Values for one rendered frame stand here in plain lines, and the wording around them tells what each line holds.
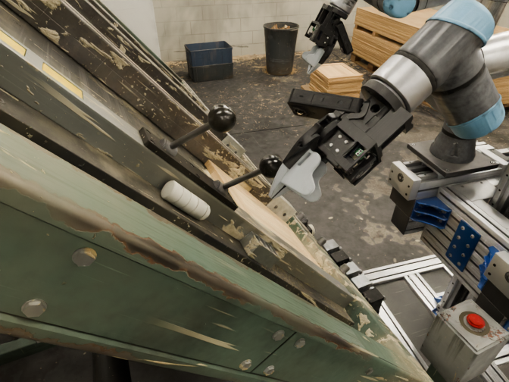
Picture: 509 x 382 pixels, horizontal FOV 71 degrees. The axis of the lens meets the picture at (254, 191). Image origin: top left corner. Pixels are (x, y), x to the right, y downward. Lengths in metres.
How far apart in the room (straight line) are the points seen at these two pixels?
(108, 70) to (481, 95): 0.68
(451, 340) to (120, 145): 0.89
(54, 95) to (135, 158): 0.12
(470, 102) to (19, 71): 0.56
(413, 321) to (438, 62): 1.56
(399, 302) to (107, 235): 1.83
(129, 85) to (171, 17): 5.28
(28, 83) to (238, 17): 5.88
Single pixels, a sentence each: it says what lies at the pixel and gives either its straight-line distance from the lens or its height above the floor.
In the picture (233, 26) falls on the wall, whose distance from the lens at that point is 6.28.
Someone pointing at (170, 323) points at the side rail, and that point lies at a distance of 0.34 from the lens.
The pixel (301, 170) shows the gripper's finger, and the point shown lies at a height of 1.44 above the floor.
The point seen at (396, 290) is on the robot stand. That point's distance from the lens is 2.04.
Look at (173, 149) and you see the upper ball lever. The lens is 0.53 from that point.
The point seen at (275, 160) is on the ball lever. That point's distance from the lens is 0.54.
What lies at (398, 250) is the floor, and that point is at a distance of 2.57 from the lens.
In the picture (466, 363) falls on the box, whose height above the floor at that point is 0.87.
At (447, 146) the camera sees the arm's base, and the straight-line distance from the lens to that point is 1.44.
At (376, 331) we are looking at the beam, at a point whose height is 0.90.
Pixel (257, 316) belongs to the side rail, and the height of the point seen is 1.39.
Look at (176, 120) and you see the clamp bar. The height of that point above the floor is 1.34.
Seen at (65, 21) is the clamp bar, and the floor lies 1.57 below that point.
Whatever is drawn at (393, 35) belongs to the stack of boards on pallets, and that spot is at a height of 0.61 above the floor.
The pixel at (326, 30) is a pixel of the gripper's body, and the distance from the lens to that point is 1.26.
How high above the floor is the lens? 1.70
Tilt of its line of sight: 36 degrees down
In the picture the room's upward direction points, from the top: straight up
